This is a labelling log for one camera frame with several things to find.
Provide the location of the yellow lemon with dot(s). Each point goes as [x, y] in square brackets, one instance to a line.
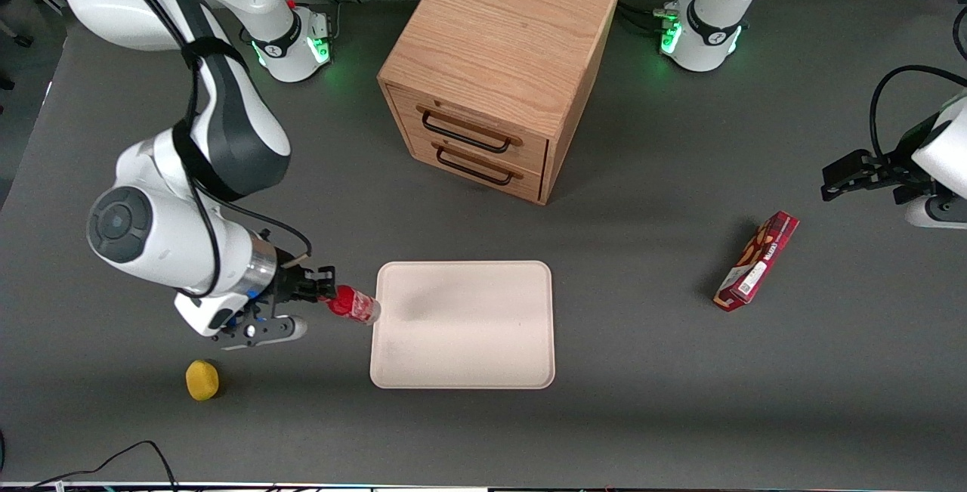
[202, 380]

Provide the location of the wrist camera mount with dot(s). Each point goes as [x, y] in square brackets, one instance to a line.
[937, 212]
[257, 329]

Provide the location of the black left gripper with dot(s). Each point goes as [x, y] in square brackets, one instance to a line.
[903, 162]

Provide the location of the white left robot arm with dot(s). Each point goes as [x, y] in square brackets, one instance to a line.
[710, 16]

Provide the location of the red-label coke bottle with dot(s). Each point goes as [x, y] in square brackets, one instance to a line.
[355, 304]

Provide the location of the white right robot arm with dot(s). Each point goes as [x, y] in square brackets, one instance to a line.
[166, 242]

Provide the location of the red biscuit box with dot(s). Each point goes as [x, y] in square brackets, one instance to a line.
[758, 259]

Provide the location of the beige plastic tray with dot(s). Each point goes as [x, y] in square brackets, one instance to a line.
[462, 324]

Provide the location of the wooden drawer cabinet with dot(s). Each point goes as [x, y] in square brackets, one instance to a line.
[502, 31]

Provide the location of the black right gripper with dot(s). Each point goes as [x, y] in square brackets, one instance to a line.
[288, 283]

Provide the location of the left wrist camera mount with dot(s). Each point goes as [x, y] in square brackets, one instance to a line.
[937, 212]

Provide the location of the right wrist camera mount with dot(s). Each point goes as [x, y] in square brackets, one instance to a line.
[257, 329]

